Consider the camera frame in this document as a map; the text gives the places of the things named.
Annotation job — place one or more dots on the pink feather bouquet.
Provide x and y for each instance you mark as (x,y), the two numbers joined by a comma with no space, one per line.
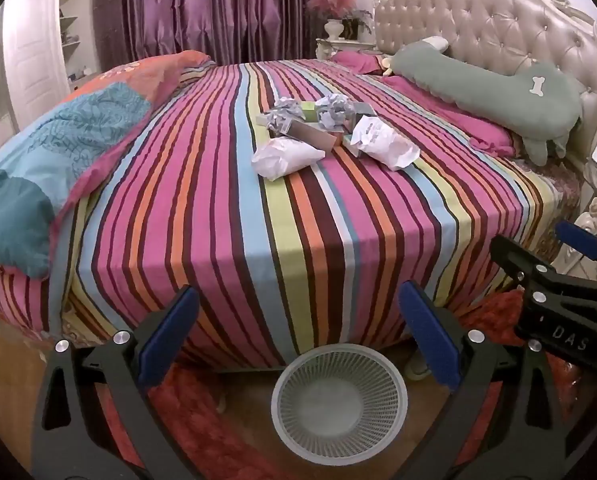
(331,2)

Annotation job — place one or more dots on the purple curtain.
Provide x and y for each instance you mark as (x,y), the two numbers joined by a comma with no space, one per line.
(203,10)

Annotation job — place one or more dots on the grey box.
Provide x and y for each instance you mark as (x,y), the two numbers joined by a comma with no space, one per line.
(362,110)

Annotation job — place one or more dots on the pale green box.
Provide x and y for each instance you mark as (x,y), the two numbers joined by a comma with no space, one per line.
(308,108)

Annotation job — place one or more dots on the plain white plastic bag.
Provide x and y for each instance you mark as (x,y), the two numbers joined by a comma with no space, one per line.
(286,155)

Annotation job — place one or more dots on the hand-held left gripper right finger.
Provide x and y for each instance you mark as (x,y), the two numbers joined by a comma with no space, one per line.
(428,335)

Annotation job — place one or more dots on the red shaggy rug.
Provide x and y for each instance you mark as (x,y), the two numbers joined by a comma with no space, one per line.
(193,410)

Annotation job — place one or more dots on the green plush bone-print pillow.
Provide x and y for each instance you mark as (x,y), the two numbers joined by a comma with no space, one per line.
(478,75)

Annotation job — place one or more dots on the orange and blue patterned quilt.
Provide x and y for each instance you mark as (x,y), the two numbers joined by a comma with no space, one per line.
(78,125)

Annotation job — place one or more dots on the large pink pillow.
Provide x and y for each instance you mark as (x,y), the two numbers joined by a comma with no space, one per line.
(478,132)

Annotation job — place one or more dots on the white bed leg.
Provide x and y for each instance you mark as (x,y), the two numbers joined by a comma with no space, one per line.
(419,364)

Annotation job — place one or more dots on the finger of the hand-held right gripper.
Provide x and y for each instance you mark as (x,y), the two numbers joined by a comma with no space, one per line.
(513,255)
(578,240)

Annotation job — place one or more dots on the cream bedside table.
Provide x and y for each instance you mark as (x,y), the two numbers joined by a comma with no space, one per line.
(328,47)

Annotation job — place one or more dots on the white paper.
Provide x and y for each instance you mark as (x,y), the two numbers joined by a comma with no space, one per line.
(383,142)

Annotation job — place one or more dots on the brown cardboard box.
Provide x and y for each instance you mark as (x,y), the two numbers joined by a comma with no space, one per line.
(311,135)

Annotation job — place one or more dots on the tufted beige headboard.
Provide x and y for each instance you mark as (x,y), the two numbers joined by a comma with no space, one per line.
(478,15)

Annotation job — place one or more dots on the dark green plant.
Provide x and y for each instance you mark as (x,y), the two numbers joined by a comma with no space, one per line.
(361,22)

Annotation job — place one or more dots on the small green box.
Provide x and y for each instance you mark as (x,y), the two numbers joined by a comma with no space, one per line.
(351,141)

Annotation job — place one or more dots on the white vase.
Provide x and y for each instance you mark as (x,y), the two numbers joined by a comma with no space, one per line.
(336,30)

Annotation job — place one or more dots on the small yellow plush toy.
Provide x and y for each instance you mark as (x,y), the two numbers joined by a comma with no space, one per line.
(387,64)

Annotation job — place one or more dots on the striped bed sheet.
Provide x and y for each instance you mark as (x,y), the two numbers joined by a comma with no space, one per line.
(278,260)

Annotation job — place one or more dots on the white wardrobe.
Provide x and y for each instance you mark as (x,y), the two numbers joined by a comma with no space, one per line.
(33,50)

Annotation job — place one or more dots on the paper ball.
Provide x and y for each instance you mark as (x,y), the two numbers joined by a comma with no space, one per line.
(333,107)
(283,112)

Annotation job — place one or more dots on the white mesh wastebasket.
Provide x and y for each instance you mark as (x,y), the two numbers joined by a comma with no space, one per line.
(338,410)

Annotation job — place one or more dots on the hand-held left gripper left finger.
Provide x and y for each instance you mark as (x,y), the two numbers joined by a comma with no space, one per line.
(171,335)

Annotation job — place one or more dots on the floral mattress cover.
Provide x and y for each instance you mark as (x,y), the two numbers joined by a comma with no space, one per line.
(558,200)

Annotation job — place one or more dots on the small pink pillow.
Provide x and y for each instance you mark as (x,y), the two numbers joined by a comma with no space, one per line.
(358,60)

